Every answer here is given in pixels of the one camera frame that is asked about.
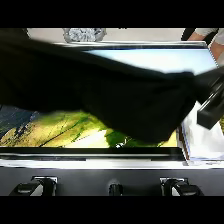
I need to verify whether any black T-shirt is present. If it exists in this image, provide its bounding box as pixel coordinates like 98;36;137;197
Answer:
0;27;205;145

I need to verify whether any silver frame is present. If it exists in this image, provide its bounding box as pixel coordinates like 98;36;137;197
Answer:
0;153;224;197

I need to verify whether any grey patterned garment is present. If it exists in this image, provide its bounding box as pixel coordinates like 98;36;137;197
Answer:
62;27;108;43

